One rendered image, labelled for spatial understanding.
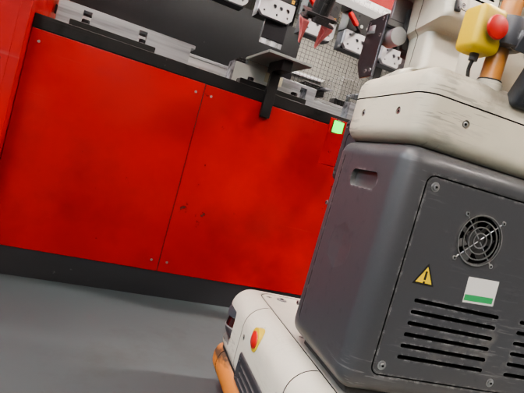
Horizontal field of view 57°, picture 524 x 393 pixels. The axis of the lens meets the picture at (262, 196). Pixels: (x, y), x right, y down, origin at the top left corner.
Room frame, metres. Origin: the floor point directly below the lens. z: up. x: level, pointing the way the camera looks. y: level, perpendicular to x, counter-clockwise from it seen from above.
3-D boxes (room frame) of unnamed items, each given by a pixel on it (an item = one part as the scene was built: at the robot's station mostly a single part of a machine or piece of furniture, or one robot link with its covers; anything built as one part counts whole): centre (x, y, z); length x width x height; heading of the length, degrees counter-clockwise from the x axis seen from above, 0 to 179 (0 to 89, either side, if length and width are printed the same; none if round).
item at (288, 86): (2.06, 0.09, 0.92); 0.39 x 0.06 x 0.10; 112
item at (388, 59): (2.26, -0.40, 1.26); 0.15 x 0.09 x 0.17; 112
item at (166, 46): (1.84, 0.65, 0.92); 0.50 x 0.06 x 0.10; 112
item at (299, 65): (1.91, 0.08, 1.00); 0.26 x 0.18 x 0.01; 22
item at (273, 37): (2.04, 0.14, 1.13); 0.10 x 0.02 x 0.10; 112
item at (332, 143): (1.83, -0.30, 0.75); 0.20 x 0.16 x 0.18; 114
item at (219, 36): (2.43, 0.55, 1.12); 1.13 x 0.02 x 0.44; 112
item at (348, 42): (2.18, -0.21, 1.26); 0.15 x 0.09 x 0.17; 112
